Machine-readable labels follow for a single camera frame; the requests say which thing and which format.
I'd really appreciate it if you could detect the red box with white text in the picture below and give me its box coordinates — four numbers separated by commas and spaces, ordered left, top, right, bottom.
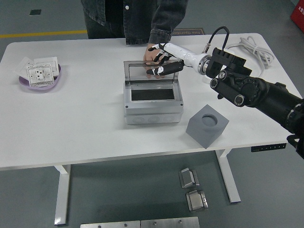
289, 0, 304, 35

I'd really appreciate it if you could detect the transparent hinged box lid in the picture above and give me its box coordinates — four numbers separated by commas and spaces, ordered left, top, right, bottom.
123, 59, 179, 84

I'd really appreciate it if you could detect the black table control panel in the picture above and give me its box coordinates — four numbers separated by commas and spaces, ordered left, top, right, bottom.
251, 143, 287, 152

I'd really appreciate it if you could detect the purple shallow bowl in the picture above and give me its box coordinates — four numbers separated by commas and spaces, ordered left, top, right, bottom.
18, 63, 63, 92

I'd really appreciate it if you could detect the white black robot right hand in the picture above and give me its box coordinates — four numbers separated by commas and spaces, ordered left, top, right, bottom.
146, 43, 203, 79

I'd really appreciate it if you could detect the person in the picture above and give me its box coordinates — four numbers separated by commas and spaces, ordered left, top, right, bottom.
80, 0, 160, 46

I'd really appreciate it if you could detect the grey plastic junction box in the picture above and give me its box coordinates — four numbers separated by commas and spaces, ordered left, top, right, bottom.
123, 80, 184, 126

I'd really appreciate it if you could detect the white blank switch plate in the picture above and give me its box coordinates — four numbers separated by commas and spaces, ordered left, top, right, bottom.
33, 57, 59, 76

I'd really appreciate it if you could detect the dark floor sign with text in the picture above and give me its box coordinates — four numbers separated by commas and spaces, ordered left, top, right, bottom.
171, 28, 205, 37

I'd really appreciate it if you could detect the white table leg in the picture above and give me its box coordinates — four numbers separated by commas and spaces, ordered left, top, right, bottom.
215, 149, 241, 204
53, 164, 72, 226

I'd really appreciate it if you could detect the small white plastic plate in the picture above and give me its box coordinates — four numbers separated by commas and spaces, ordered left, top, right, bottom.
14, 57, 34, 78

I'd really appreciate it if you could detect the person's left hand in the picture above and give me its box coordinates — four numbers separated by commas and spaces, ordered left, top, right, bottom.
142, 42, 172, 79

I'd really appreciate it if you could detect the grey metal base plate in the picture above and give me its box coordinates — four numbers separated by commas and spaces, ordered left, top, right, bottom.
80, 220, 141, 228
140, 217, 200, 228

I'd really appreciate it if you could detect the white socket panel with grid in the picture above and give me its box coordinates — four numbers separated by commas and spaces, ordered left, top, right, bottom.
25, 63, 55, 87

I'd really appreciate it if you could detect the grey cube with round hole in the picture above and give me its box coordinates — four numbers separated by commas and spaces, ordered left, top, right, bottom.
186, 104, 230, 150

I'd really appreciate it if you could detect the small metal block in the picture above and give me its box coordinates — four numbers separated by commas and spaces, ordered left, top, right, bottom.
178, 168, 200, 190
185, 190, 209, 212

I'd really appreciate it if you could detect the white power cable with plug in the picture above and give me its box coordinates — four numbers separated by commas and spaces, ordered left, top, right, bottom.
225, 36, 276, 78

